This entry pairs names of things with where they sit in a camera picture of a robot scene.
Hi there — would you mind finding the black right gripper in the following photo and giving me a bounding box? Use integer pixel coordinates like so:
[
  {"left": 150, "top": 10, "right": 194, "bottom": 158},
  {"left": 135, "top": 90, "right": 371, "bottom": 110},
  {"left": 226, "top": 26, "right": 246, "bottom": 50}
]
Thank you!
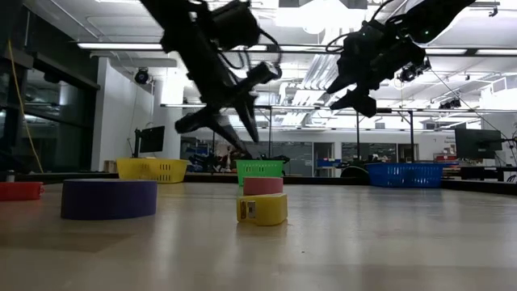
[{"left": 325, "top": 19, "right": 428, "bottom": 120}]

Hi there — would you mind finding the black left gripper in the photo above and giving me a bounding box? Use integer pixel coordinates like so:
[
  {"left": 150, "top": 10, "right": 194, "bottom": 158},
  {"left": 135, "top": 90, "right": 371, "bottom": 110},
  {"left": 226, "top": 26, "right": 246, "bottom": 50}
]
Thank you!
[{"left": 200, "top": 60, "right": 271, "bottom": 160}]

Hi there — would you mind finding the pink tape roll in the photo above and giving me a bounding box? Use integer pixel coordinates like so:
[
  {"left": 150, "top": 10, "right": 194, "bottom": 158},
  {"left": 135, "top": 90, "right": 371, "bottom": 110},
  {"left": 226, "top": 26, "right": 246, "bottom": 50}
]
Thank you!
[{"left": 242, "top": 176, "right": 284, "bottom": 197}]

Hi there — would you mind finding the yellow plastic basket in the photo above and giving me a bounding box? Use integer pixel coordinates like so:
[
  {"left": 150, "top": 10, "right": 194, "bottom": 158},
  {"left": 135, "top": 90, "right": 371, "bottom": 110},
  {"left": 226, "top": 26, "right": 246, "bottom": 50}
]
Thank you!
[{"left": 116, "top": 157, "right": 191, "bottom": 185}]

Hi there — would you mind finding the purple tape roll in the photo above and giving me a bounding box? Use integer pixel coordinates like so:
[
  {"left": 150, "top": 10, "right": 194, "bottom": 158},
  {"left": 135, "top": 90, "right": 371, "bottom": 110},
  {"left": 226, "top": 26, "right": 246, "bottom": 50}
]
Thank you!
[{"left": 61, "top": 179, "right": 159, "bottom": 221}]

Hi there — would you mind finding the green plastic basket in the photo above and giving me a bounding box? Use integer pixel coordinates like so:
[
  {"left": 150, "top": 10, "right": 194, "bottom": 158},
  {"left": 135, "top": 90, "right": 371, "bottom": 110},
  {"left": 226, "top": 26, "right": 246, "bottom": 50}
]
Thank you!
[{"left": 235, "top": 158, "right": 286, "bottom": 188}]

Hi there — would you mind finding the black office chair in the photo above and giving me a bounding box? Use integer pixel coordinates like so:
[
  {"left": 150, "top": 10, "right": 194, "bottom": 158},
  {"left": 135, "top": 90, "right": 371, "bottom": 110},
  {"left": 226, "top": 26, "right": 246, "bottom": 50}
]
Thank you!
[{"left": 339, "top": 165, "right": 371, "bottom": 179}]

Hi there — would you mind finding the black computer monitor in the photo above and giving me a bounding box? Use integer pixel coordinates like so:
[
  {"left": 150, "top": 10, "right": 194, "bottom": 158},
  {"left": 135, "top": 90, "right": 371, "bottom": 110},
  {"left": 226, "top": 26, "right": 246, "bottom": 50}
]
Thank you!
[
  {"left": 454, "top": 127, "right": 504, "bottom": 161},
  {"left": 133, "top": 124, "right": 166, "bottom": 159}
]

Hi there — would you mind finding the blue plastic basket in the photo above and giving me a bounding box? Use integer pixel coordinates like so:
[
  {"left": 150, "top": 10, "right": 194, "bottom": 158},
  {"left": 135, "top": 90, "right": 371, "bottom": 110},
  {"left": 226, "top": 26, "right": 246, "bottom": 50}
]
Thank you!
[{"left": 365, "top": 162, "right": 446, "bottom": 189}]

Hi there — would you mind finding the black distant rig frame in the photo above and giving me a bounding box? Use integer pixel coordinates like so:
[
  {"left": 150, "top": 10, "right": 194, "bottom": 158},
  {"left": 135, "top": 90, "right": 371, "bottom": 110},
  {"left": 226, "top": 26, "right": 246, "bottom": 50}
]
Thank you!
[
  {"left": 354, "top": 107, "right": 416, "bottom": 165},
  {"left": 209, "top": 103, "right": 274, "bottom": 175}
]

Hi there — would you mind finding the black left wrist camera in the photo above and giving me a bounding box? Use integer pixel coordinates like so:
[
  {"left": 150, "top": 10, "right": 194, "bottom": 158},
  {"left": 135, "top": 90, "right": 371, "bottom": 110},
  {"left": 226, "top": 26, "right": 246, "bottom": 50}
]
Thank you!
[{"left": 174, "top": 105, "right": 224, "bottom": 136}]

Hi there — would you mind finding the black aluminium table frame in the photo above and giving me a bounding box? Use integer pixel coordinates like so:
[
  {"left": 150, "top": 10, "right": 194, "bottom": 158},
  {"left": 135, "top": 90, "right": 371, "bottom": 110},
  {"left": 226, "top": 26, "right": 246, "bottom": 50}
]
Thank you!
[{"left": 15, "top": 171, "right": 517, "bottom": 196}]

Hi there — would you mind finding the black overhead frame bar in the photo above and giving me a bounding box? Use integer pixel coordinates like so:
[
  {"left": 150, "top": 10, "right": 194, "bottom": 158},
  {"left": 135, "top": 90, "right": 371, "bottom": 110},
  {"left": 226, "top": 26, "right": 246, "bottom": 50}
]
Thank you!
[{"left": 76, "top": 41, "right": 517, "bottom": 57}]

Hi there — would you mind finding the yellow extension cord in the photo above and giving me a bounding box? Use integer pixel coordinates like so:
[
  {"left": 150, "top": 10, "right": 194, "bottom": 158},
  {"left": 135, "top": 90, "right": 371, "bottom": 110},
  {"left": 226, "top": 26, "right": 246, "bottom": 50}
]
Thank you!
[{"left": 6, "top": 38, "right": 45, "bottom": 175}]

